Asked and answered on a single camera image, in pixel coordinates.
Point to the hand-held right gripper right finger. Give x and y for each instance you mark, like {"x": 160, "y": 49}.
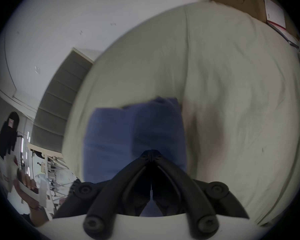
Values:
{"x": 190, "y": 191}

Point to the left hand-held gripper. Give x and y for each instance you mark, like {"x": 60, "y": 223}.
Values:
{"x": 3, "y": 166}

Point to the bed with beige sheet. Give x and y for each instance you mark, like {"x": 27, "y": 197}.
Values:
{"x": 240, "y": 96}

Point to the white booklet with red edge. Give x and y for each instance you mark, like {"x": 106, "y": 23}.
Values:
{"x": 275, "y": 12}

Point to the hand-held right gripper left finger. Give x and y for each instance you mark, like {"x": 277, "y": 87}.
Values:
{"x": 115, "y": 186}

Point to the person's left hand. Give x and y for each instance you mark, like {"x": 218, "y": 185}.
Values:
{"x": 26, "y": 184}

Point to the grey padded headboard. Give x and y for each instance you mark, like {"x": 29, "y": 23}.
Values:
{"x": 55, "y": 104}

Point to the dark blue garment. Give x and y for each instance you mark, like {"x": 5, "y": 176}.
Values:
{"x": 115, "y": 139}

